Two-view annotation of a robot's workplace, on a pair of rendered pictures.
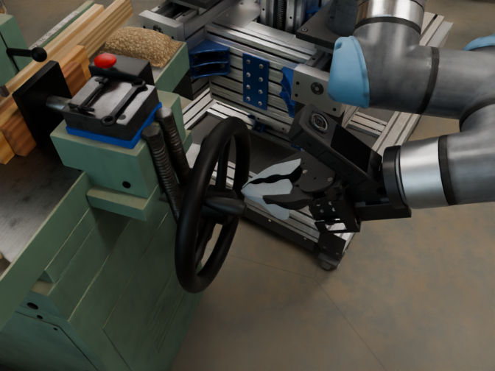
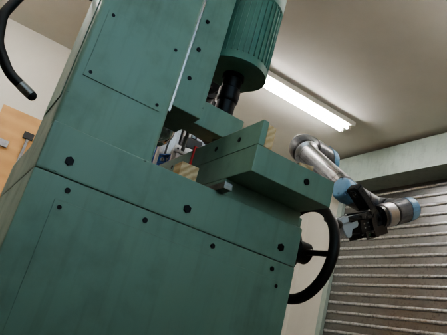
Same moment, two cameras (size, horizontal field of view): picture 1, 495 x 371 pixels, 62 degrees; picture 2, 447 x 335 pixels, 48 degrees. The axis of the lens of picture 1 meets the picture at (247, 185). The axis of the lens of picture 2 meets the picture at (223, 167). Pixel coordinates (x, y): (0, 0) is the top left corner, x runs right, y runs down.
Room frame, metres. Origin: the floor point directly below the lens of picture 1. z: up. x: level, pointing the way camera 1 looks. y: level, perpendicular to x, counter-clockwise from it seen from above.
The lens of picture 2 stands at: (-0.36, 1.18, 0.50)
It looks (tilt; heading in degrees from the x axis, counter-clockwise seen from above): 20 degrees up; 316
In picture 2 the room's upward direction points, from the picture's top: 15 degrees clockwise
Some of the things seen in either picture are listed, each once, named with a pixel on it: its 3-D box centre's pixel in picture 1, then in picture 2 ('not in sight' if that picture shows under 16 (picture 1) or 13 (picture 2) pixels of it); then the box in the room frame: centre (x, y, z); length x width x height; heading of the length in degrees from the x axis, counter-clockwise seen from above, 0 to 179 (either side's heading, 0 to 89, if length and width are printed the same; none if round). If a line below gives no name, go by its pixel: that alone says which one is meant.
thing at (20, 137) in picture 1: (49, 106); not in sight; (0.52, 0.31, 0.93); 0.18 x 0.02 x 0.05; 162
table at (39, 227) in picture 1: (84, 146); (236, 201); (0.49, 0.27, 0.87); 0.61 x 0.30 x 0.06; 162
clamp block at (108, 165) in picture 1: (124, 136); not in sight; (0.47, 0.19, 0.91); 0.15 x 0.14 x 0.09; 162
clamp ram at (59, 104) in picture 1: (64, 106); not in sight; (0.49, 0.27, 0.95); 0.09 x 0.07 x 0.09; 162
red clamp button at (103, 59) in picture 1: (104, 60); not in sight; (0.51, 0.20, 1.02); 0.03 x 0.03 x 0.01
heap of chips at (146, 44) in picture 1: (138, 40); not in sight; (0.73, 0.21, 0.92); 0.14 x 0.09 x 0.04; 72
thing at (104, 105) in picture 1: (116, 95); not in sight; (0.47, 0.18, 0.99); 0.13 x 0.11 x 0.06; 162
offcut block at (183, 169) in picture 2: not in sight; (184, 175); (0.40, 0.54, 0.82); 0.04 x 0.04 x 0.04; 71
